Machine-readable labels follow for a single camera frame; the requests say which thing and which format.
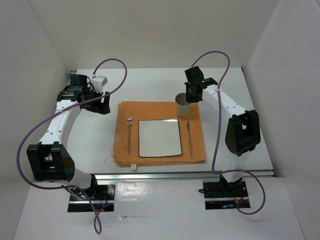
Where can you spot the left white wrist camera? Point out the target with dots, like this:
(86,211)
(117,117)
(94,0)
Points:
(99,82)

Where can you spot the aluminium rail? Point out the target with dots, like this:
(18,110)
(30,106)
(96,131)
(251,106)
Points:
(91,139)

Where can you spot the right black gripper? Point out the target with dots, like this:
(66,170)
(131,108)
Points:
(189,98)

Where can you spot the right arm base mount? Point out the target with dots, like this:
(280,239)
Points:
(216,199)

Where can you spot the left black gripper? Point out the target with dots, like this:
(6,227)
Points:
(100,107)

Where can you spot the beige paper cup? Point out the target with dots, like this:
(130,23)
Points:
(182,106)

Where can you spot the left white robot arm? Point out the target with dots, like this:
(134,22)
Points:
(49,158)

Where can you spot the orange cloth placemat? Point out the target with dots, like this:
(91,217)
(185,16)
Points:
(156,110)

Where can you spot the white square plate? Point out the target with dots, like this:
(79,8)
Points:
(159,138)

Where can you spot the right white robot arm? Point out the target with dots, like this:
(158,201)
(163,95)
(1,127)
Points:
(242,133)

